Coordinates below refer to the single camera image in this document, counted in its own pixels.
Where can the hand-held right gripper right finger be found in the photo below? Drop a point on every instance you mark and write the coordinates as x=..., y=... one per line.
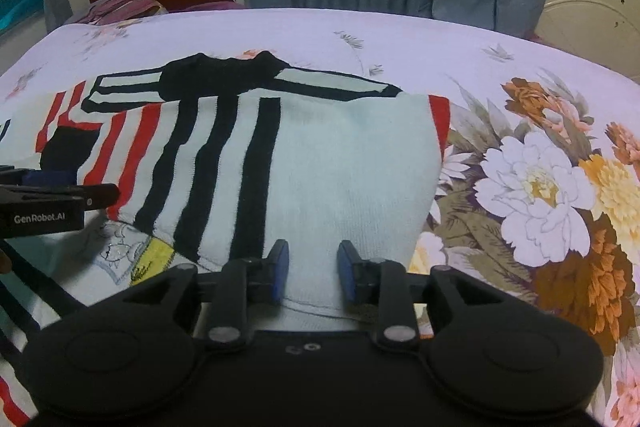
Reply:
x=346, y=274

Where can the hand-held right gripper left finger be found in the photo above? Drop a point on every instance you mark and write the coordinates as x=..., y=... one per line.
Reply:
x=280, y=272

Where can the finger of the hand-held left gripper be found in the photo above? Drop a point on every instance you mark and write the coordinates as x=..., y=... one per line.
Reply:
x=47, y=178
x=95, y=197

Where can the red black striped white shirt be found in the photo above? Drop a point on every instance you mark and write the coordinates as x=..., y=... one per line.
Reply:
x=340, y=167

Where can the white cartoon print cloth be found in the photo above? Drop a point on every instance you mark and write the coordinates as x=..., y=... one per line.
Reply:
x=125, y=252

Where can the purple striped cloth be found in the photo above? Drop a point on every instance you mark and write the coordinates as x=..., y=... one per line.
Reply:
x=122, y=7

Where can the purple pillow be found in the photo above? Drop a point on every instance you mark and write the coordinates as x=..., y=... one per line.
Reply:
x=215, y=6

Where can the floral bedsheet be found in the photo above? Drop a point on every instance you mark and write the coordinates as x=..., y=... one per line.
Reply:
x=525, y=72

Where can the cream metal bed frame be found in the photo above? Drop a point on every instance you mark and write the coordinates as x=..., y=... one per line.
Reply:
x=590, y=12

